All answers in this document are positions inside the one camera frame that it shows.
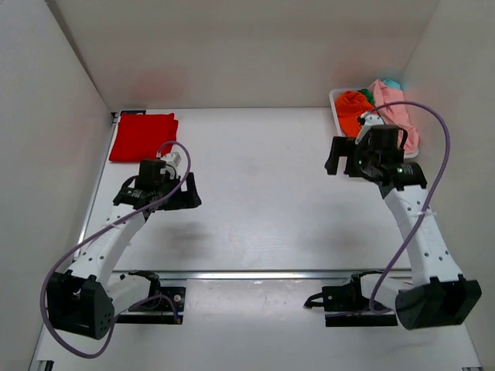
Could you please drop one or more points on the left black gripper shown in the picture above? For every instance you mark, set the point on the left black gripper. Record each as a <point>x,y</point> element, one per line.
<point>184,198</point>

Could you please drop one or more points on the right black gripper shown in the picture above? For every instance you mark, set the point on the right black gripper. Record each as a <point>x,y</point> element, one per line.
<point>342,146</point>

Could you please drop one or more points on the orange t shirt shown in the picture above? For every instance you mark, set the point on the orange t shirt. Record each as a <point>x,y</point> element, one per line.
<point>349,106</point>

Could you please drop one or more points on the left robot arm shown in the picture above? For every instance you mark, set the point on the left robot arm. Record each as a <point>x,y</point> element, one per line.
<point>83,300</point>

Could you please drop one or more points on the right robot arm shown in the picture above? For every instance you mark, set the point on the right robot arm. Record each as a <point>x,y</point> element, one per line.
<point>439,294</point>

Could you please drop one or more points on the green t shirt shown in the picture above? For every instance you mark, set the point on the green t shirt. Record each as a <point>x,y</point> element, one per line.
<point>369,96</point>

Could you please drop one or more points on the pink t shirt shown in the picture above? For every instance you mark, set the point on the pink t shirt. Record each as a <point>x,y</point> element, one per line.
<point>396,114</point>

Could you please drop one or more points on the white plastic basket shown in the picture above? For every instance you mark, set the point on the white plastic basket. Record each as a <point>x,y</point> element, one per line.
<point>334,94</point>

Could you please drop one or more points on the teal cloth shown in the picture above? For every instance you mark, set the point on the teal cloth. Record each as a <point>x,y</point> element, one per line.
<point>391,84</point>

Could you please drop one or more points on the folded red t shirt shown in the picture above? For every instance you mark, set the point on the folded red t shirt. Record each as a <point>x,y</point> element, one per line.
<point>140,136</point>

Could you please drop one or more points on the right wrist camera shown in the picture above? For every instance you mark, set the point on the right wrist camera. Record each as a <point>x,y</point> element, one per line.
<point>367,120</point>

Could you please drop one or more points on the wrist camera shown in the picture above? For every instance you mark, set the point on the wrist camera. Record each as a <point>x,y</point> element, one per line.
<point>172,160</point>
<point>367,120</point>

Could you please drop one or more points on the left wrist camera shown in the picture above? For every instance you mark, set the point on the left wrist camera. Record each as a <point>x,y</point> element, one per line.
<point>172,160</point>

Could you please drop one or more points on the aluminium rail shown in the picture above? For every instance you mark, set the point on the aluminium rail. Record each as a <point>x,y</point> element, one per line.
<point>262,275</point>

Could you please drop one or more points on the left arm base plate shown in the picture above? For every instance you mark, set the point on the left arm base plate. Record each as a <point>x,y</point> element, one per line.
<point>162,301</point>

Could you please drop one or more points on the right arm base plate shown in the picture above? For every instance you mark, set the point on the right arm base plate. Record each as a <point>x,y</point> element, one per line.
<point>345,307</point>

